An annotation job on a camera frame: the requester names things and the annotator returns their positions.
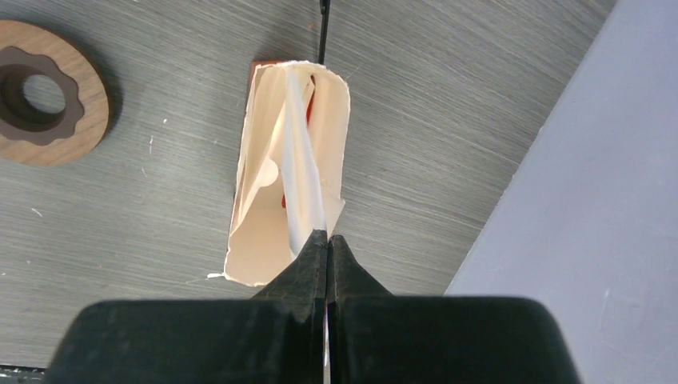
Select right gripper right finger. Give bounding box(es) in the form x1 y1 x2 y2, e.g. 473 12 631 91
327 235 580 383

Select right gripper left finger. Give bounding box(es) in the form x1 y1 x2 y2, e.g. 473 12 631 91
45 230 329 383

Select white paper coffee filter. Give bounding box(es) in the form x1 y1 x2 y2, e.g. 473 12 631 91
281 69 327 258

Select orange coffee filter box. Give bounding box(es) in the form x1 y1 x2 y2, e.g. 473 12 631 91
223 66 351 286

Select beige filters in box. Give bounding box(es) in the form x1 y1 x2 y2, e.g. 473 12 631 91
235 66 319 229

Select black microphone tripod stand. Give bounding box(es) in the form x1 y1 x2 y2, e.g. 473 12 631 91
317 0 331 65

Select dark wooden dripper ring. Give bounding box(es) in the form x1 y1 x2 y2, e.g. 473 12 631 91
0 20 111 169

